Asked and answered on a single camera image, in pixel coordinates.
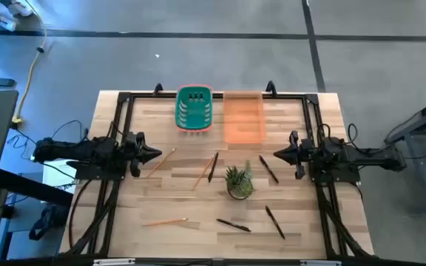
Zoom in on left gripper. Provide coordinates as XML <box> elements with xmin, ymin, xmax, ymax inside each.
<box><xmin>123</xmin><ymin>131</ymin><xmax>163</xmax><ymax>178</ymax></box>

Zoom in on teal basket with orange rim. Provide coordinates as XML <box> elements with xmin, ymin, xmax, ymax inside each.
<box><xmin>175</xmin><ymin>83</ymin><xmax>214</xmax><ymax>133</ymax></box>

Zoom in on white paper sheet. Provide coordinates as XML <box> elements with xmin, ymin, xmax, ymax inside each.
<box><xmin>41</xmin><ymin>157</ymin><xmax>78</xmax><ymax>194</ymax></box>

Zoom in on yellow extension cable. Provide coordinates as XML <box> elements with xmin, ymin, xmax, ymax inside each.
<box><xmin>11</xmin><ymin>0</ymin><xmax>48</xmax><ymax>125</ymax></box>

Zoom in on grey metal table frame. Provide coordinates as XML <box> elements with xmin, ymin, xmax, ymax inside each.
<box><xmin>384</xmin><ymin>92</ymin><xmax>426</xmax><ymax>217</ymax></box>

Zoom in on person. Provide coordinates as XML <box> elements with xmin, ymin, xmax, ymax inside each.
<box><xmin>0</xmin><ymin>0</ymin><xmax>35</xmax><ymax>33</ymax></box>

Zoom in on black pen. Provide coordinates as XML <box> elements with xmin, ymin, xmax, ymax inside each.
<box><xmin>265</xmin><ymin>205</ymin><xmax>286</xmax><ymax>240</ymax></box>
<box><xmin>216</xmin><ymin>218</ymin><xmax>252</xmax><ymax>233</ymax></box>
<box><xmin>258</xmin><ymin>154</ymin><xmax>280</xmax><ymax>185</ymax></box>
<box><xmin>207</xmin><ymin>151</ymin><xmax>220</xmax><ymax>183</ymax></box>

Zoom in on translucent orange plastic tray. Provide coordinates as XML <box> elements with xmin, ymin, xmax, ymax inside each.
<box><xmin>223</xmin><ymin>91</ymin><xmax>267</xmax><ymax>145</ymax></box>

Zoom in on black desk beam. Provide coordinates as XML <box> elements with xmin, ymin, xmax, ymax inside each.
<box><xmin>0</xmin><ymin>168</ymin><xmax>74</xmax><ymax>208</ymax></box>

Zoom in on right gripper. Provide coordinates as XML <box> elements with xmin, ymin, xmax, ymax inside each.
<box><xmin>273</xmin><ymin>130</ymin><xmax>313</xmax><ymax>181</ymax></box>

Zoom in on succulent plant in black pot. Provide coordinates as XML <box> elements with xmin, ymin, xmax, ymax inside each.
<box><xmin>223</xmin><ymin>159</ymin><xmax>255</xmax><ymax>201</ymax></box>

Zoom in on silver metal bracket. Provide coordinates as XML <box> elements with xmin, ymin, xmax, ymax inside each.
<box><xmin>300</xmin><ymin>259</ymin><xmax>342</xmax><ymax>266</ymax></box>
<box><xmin>92</xmin><ymin>258</ymin><xmax>137</xmax><ymax>266</ymax></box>

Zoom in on yellow pencil with red eraser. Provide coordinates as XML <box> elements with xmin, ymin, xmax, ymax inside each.
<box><xmin>141</xmin><ymin>217</ymin><xmax>189</xmax><ymax>228</ymax></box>
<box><xmin>192</xmin><ymin>153</ymin><xmax>217</xmax><ymax>192</ymax></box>
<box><xmin>145</xmin><ymin>147</ymin><xmax>178</xmax><ymax>179</ymax></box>

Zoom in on black bag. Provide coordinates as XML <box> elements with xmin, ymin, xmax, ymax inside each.
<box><xmin>28</xmin><ymin>204</ymin><xmax>70</xmax><ymax>242</ymax></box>

